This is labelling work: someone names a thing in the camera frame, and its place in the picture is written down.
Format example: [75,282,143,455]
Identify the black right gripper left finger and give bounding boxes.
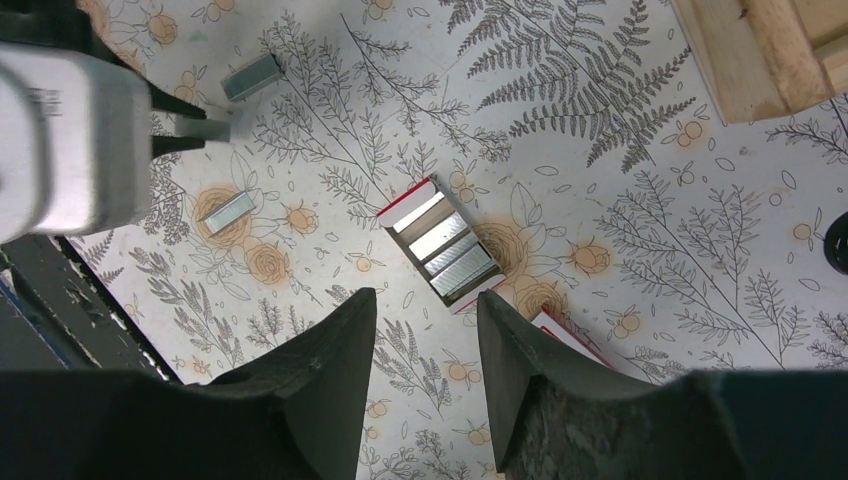
[1,288,377,479]

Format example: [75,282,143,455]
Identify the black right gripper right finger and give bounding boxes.
[477,291,847,479]

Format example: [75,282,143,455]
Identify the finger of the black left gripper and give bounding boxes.
[150,135,206,158]
[148,82,207,120]

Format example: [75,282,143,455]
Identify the silver staple strip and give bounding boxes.
[201,191,255,235]
[174,115,232,143]
[221,53,285,102]

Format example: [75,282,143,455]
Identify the red staple box sleeve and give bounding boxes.
[531,310,612,369]

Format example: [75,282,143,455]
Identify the red staple box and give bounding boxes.
[376,176,506,314]

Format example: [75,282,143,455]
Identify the black stapler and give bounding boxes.
[823,212,848,275]

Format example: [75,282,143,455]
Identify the wooden rack base tray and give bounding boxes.
[671,0,847,123]

